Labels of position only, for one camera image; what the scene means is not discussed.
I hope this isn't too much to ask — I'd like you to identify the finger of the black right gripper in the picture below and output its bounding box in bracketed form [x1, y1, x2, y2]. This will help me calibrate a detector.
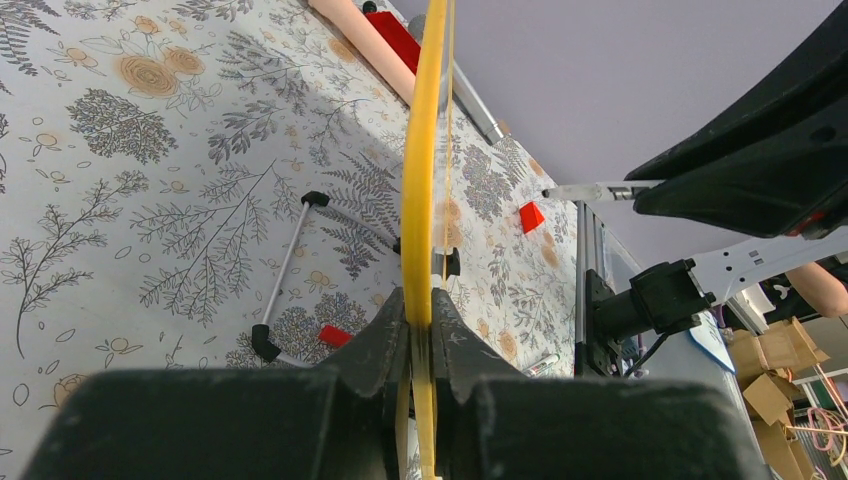
[626, 2, 847, 239]

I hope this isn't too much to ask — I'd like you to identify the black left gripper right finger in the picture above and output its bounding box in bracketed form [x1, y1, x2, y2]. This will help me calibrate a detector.
[432, 289, 772, 479]

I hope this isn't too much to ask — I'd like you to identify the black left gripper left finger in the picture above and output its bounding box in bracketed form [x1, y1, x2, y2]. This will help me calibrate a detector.
[23, 289, 408, 479]

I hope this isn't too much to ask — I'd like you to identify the yellow framed whiteboard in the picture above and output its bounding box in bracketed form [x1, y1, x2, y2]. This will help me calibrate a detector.
[400, 1, 455, 479]

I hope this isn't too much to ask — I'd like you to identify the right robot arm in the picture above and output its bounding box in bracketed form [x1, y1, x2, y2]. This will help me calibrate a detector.
[587, 3, 847, 340]

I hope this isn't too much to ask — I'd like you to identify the green capped white marker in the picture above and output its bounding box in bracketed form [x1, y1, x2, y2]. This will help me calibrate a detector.
[523, 354, 560, 378]

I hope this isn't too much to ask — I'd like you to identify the red capped white marker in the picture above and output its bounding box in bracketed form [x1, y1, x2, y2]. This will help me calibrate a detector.
[318, 325, 353, 349]

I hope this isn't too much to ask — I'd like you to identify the red triangular block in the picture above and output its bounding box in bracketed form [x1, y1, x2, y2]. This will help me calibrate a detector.
[519, 201, 545, 234]

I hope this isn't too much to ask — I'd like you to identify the floral table mat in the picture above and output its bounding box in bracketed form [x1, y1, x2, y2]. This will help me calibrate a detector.
[0, 0, 584, 480]

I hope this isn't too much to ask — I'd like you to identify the red box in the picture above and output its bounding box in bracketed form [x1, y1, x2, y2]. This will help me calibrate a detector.
[362, 1, 421, 75]

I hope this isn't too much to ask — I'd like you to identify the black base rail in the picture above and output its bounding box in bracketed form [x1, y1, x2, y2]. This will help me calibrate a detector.
[574, 269, 636, 377]

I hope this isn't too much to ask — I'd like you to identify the whiteboard wire stand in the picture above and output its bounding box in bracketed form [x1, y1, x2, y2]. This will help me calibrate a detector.
[250, 190, 461, 367]

